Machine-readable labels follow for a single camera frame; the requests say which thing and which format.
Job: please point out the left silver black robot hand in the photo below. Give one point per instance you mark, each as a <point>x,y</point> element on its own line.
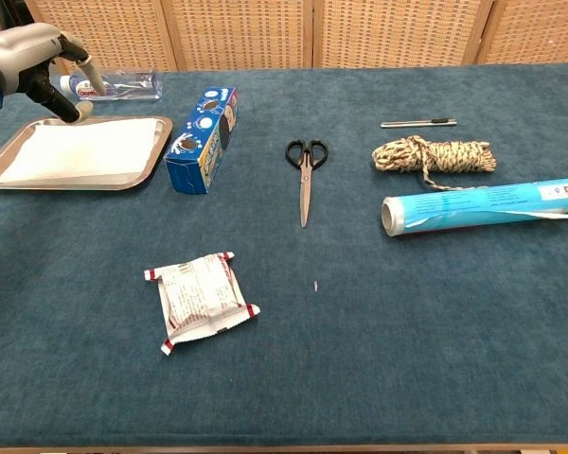
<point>23,47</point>

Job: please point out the white paper sheet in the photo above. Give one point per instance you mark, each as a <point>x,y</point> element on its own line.
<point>76,151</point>

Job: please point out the stainless steel tray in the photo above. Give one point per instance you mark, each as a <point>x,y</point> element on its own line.
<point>157,142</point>

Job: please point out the clear plastic water bottle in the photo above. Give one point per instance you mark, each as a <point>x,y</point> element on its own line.
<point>132,87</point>

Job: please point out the blue cookie box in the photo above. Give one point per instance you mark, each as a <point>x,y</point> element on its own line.
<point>203,142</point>

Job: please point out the rattan folding screen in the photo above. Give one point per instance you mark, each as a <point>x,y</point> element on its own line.
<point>246,33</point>

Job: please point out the white red snack packet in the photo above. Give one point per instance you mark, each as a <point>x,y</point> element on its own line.
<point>199,298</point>

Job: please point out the silver black pen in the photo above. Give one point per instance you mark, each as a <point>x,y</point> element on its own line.
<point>407,124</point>

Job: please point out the blue table mat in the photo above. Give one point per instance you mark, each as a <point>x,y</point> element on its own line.
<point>360,331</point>

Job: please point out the blue cling film roll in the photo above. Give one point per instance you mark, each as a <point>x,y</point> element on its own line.
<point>478,205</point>

